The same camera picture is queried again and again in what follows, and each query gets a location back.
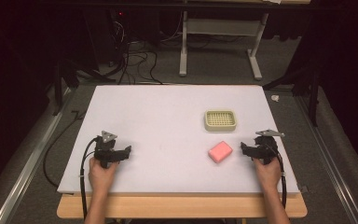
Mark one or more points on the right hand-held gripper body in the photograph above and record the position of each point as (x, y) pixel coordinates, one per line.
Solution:
(267, 147)

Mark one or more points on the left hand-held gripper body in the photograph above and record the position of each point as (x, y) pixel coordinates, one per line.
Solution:
(105, 151)

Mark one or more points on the person's left hand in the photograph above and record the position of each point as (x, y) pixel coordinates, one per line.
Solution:
(101, 177)

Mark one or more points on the person's right hand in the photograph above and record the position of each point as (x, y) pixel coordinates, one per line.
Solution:
(268, 174)

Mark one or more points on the beige soap dish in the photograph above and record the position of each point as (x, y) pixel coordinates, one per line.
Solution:
(220, 120)

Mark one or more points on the white foam board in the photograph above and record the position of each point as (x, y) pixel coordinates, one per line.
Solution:
(167, 124)

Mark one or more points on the crumpled white paper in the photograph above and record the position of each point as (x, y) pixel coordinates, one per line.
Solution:
(275, 98)

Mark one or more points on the black stand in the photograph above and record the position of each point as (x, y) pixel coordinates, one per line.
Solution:
(313, 93)
(58, 84)

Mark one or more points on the wooden table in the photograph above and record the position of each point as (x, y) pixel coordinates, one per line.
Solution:
(180, 207)

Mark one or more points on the aluminium rail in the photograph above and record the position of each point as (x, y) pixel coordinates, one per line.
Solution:
(332, 161)
(28, 165)

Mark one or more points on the white desk frame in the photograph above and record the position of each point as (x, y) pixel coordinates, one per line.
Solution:
(220, 27)

